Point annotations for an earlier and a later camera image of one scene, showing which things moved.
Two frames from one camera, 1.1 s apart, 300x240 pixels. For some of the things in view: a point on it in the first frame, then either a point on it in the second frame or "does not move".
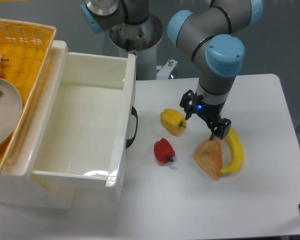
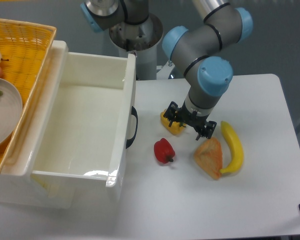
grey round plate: x=6 y=111 does not move
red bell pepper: x=164 y=151 does not move
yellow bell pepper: x=173 y=121 does not move
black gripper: x=211 y=112 to x=197 y=122
